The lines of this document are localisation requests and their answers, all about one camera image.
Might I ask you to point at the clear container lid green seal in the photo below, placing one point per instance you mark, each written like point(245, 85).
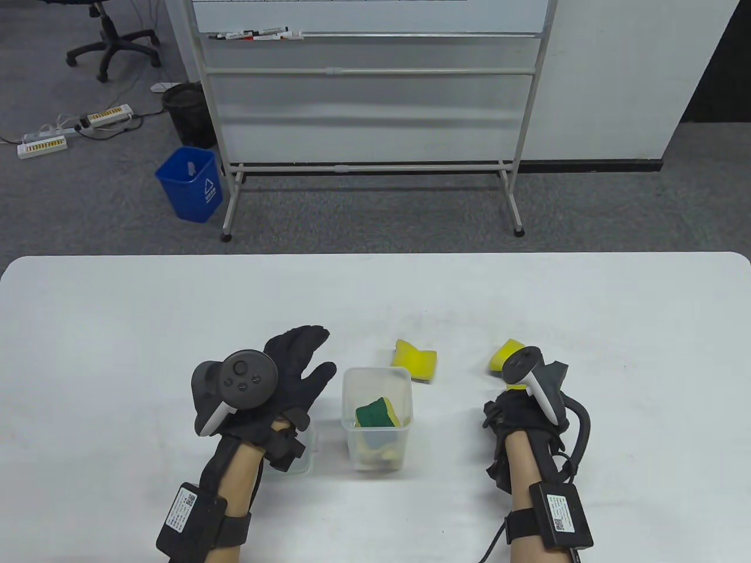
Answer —
point(305, 466)

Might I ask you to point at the clear plastic airtight container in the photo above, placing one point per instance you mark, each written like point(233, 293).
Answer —
point(375, 384)

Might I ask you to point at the black office chair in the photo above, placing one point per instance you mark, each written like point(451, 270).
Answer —
point(110, 42)

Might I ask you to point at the blue plastic bin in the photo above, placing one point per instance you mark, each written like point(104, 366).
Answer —
point(188, 193)

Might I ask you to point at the person's left hand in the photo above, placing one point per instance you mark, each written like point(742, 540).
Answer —
point(293, 381)

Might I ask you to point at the person's right hand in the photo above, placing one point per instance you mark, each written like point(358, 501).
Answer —
point(516, 410)

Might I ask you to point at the small white floor object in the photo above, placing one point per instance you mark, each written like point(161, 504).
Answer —
point(159, 87)

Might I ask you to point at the whiteboard on metal stand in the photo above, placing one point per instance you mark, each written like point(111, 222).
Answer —
point(352, 14)

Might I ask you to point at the black door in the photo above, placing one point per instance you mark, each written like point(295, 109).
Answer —
point(721, 88)

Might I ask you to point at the person's right forearm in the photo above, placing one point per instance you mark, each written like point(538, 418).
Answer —
point(522, 463)

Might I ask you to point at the black mesh trash bin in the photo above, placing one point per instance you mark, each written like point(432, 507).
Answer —
point(188, 111)

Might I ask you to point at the grey handheld controller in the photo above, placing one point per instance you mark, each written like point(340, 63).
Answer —
point(246, 375)
point(519, 366)

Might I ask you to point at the person's left forearm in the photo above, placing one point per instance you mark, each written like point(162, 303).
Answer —
point(240, 475)

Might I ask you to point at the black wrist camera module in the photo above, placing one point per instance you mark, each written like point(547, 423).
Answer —
point(287, 451)

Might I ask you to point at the black forearm sensor box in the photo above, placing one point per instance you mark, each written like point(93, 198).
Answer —
point(188, 519)
point(560, 513)

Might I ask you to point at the white power strip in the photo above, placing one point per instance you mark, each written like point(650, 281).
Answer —
point(108, 115)
point(41, 146)

